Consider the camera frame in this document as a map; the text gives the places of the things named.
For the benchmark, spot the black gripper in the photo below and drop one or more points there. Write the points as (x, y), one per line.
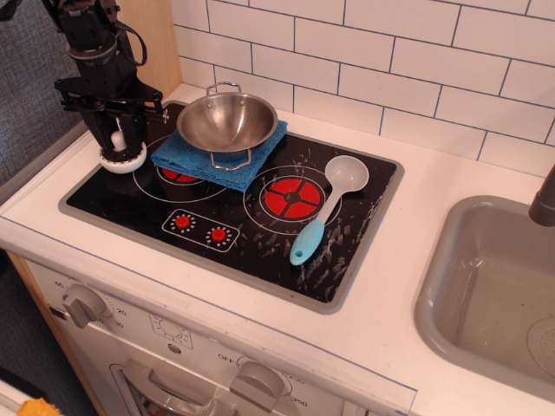
(108, 80)

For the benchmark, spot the white toy mushroom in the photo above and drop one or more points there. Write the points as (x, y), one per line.
(120, 160)

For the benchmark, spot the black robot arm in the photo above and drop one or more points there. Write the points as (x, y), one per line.
(86, 25)

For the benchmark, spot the blue folded towel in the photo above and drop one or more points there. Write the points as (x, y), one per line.
(178, 156)

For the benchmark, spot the black toy stove top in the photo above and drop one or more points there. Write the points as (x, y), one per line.
(247, 236)

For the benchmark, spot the grey timer knob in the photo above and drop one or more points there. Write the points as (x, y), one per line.
(83, 305)

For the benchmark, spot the grey oven knob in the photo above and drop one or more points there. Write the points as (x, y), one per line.
(258, 385)

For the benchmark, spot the orange yellow cloth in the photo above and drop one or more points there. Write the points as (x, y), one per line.
(38, 407)

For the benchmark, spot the grey toy sink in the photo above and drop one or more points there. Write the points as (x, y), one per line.
(487, 300)

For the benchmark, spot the grey faucet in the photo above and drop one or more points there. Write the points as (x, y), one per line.
(542, 208)

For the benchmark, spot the steel bowl with handles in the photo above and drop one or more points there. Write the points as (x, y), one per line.
(228, 125)

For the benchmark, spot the wooden side post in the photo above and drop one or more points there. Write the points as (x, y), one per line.
(153, 21)

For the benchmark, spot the white spoon with blue handle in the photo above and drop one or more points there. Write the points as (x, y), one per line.
(345, 174)

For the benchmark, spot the grey oven door handle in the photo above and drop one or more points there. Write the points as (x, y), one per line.
(159, 393)

